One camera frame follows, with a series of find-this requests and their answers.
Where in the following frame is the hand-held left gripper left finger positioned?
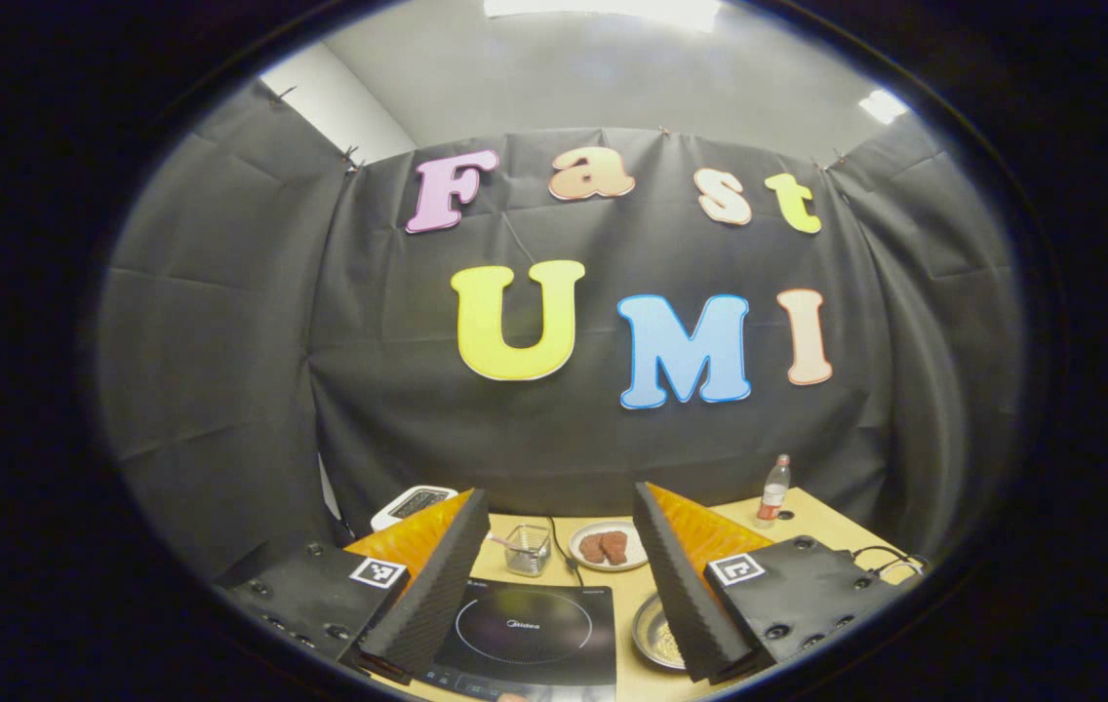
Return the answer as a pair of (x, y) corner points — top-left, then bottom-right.
(218, 487), (492, 682)

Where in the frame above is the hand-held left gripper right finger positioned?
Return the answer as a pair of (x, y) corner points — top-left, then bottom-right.
(632, 481), (896, 683)

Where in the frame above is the black induction cooktop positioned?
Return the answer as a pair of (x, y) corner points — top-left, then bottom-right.
(414, 581), (618, 702)

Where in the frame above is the round white plate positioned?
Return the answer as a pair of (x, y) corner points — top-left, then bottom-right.
(569, 521), (651, 573)

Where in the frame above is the white toaster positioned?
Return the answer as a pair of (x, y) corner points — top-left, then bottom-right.
(370, 485), (460, 533)

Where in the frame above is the clear plastic water bottle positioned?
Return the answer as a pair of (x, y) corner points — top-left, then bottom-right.
(757, 454), (794, 530)

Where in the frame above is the black backdrop cloth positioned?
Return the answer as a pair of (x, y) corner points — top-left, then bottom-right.
(91, 78), (1028, 586)

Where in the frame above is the small ceiling light panel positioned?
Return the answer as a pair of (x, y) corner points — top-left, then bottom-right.
(857, 90), (910, 125)

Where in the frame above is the large ceiling light panel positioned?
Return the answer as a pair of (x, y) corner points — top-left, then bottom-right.
(482, 0), (723, 32)

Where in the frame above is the wire mesh basket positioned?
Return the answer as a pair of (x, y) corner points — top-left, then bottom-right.
(503, 524), (553, 578)

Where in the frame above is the black power cable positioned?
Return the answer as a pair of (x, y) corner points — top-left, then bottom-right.
(549, 517), (585, 587)

